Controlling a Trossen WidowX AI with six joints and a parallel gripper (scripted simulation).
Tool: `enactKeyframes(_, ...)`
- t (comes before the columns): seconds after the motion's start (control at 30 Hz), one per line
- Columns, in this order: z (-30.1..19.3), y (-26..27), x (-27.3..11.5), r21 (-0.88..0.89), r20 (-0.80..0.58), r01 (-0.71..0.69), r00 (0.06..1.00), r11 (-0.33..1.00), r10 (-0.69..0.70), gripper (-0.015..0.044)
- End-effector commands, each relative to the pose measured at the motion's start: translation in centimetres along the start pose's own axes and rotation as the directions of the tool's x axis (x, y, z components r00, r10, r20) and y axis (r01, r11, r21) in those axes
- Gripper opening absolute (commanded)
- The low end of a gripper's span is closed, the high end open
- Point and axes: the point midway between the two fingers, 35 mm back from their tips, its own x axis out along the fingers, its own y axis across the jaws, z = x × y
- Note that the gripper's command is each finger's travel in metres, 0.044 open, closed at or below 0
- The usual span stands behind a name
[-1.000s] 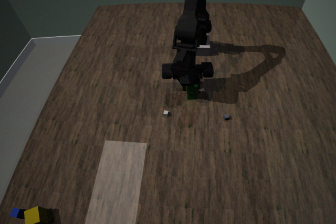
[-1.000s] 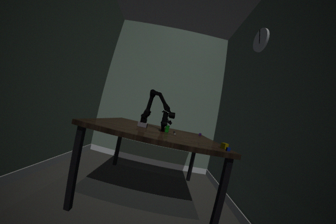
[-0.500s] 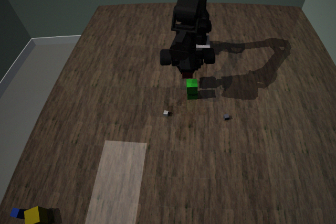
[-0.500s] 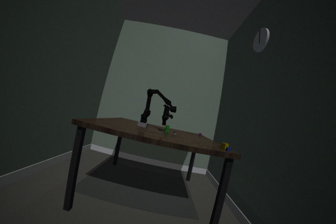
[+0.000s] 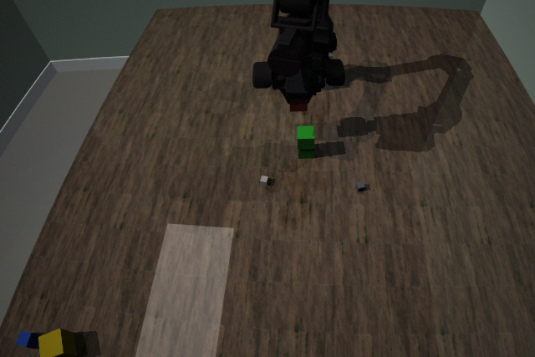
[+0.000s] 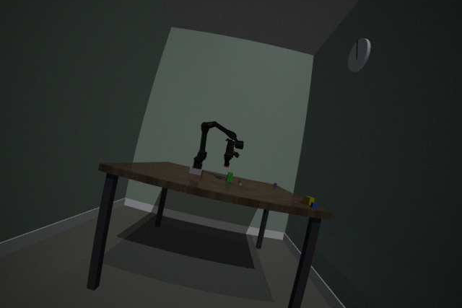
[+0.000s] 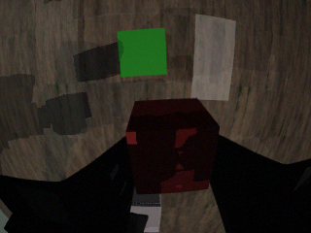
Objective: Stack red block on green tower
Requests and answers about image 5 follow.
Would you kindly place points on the yellow block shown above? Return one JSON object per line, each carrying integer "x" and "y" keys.
{"x": 58, "y": 343}

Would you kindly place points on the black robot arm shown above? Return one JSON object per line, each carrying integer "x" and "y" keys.
{"x": 307, "y": 25}

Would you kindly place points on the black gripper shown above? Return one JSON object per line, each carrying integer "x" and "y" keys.
{"x": 331, "y": 69}

